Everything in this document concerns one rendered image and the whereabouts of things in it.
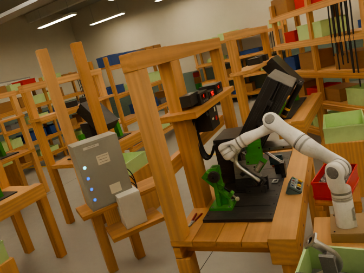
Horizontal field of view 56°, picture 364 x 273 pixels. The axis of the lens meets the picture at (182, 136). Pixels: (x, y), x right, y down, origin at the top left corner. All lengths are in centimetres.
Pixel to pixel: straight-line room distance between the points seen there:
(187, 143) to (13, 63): 1151
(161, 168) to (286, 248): 74
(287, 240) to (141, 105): 99
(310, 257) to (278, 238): 21
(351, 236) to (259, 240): 43
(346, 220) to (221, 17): 1041
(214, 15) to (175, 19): 147
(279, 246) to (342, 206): 36
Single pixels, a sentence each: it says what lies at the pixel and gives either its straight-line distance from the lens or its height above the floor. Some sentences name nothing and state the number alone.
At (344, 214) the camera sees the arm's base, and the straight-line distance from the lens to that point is 182.
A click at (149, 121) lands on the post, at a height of 159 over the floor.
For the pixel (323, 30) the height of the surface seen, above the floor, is 173.
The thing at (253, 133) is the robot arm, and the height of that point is 136.
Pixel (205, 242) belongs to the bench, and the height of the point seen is 87.
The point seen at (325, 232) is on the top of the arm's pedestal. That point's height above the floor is 85.
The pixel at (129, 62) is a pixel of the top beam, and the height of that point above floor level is 190.
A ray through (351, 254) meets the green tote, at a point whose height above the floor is 93.
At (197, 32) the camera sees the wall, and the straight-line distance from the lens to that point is 1218.
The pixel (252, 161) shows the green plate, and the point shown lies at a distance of 232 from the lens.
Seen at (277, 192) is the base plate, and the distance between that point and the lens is 229.
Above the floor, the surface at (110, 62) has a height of 209.
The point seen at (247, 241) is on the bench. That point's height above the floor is 88.
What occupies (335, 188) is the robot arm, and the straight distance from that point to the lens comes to 177.
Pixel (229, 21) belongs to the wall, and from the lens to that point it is 1172.
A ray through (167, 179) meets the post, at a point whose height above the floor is 126.
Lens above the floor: 187
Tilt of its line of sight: 13 degrees down
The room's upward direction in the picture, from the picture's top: 14 degrees counter-clockwise
